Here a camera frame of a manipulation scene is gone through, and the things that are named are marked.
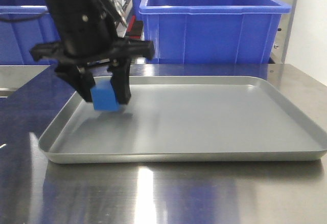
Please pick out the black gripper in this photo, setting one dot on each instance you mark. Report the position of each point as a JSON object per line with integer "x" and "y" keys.
{"x": 83, "y": 46}

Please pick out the blue cube block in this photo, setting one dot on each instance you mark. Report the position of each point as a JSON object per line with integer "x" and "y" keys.
{"x": 103, "y": 97}

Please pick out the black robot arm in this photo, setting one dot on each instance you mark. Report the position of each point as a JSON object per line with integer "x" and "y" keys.
{"x": 75, "y": 14}

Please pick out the blue plastic bin left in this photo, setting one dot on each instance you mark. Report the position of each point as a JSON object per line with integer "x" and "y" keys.
{"x": 22, "y": 28}

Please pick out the blue plastic bin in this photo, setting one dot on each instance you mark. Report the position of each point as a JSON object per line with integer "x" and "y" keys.
{"x": 22, "y": 28}
{"x": 212, "y": 31}

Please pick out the blue plastic bin right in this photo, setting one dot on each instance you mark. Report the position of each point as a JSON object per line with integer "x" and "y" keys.
{"x": 212, "y": 31}

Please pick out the grey metal tray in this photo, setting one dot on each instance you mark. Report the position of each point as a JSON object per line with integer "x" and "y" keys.
{"x": 186, "y": 118}

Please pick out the steel shelf upright post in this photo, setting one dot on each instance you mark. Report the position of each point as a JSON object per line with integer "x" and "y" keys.
{"x": 279, "y": 50}

